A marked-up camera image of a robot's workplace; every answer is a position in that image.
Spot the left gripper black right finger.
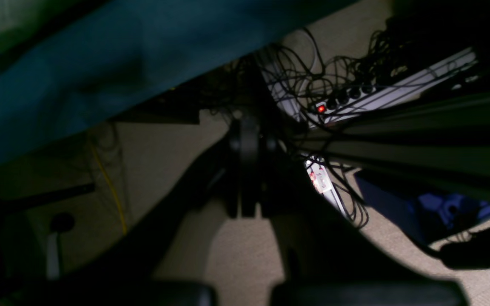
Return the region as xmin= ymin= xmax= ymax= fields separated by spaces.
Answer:
xmin=249 ymin=120 xmax=468 ymax=306

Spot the yellow cable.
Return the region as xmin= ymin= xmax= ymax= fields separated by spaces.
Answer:
xmin=88 ymin=140 xmax=127 ymax=235

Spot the blue table cloth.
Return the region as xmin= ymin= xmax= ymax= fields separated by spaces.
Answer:
xmin=0 ymin=0 xmax=351 ymax=165

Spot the name tag sticker on frame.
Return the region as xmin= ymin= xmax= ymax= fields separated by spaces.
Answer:
xmin=305 ymin=161 xmax=333 ymax=194

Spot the white power strip red switch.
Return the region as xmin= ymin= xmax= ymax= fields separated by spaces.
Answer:
xmin=262 ymin=48 xmax=478 ymax=128

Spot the aluminium table frame rail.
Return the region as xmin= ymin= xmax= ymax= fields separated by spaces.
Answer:
xmin=294 ymin=92 xmax=490 ymax=201

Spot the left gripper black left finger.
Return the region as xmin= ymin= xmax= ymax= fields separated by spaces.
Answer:
xmin=49 ymin=119 xmax=250 ymax=306

